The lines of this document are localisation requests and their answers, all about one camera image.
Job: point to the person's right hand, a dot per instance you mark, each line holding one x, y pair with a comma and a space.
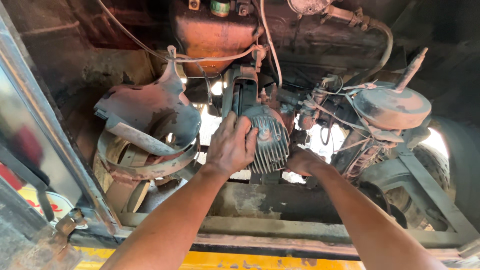
302, 162

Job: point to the person's left hand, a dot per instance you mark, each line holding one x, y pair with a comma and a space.
227, 148

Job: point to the grey finned cylinder head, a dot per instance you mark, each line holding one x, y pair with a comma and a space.
272, 144

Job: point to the dirty carburetor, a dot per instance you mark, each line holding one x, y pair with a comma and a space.
311, 110

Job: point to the grey metal fan cowling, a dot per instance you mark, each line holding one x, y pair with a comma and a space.
157, 108

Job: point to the rusty round flywheel housing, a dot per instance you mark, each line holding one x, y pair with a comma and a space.
150, 170

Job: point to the round grey air filter canister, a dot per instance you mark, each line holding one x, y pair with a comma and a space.
392, 107

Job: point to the rusty orange fuel tank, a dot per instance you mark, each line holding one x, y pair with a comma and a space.
213, 37

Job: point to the yellow body panel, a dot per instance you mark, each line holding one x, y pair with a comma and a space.
210, 261

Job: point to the black tyre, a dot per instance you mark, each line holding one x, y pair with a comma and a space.
431, 168

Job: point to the green tank cap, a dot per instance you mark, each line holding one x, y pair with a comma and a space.
220, 7

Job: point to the grey filter stem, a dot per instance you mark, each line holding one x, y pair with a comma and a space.
410, 71

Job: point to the round dusty metal disc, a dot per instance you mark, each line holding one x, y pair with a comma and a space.
308, 5

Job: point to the rusty metal latch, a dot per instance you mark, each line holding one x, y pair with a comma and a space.
69, 222

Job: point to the shiny metal door panel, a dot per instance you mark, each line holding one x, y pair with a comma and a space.
41, 123

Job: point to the grey engine mount bracket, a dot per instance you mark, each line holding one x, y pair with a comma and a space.
237, 88

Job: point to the grey metal chassis frame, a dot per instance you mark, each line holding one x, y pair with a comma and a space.
285, 234

